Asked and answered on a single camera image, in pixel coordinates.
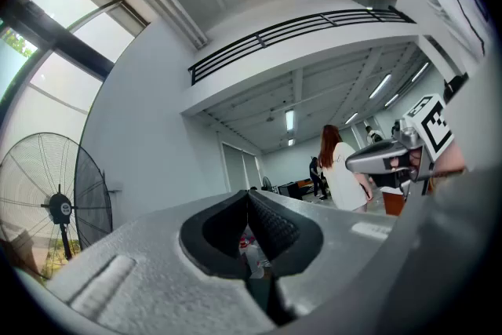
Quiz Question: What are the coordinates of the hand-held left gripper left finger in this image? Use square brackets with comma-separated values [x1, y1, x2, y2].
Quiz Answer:
[45, 190, 276, 335]

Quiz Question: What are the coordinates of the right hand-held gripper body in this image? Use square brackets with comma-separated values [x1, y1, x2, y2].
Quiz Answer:
[371, 93, 457, 197]

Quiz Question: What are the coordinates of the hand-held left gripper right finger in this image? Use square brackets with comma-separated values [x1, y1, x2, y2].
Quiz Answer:
[249, 190, 398, 327]

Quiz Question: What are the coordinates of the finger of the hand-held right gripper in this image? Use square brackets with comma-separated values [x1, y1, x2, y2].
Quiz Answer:
[344, 139, 413, 175]

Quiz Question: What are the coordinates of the person's right forearm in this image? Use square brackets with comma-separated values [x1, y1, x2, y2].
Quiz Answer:
[430, 137, 468, 185]

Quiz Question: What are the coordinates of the black cabinet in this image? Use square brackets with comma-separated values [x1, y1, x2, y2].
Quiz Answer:
[277, 181, 306, 202]

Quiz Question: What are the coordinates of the group of ceiling tube lights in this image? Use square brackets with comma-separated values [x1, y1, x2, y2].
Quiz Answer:
[285, 61, 431, 147]

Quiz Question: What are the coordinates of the large black floor fan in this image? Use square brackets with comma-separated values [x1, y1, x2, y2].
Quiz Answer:
[0, 132, 114, 282]

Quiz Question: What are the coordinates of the black balcony railing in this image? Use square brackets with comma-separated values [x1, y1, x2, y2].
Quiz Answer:
[187, 5, 417, 87]

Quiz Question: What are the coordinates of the large glass window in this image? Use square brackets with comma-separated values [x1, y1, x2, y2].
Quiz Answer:
[0, 0, 152, 138]

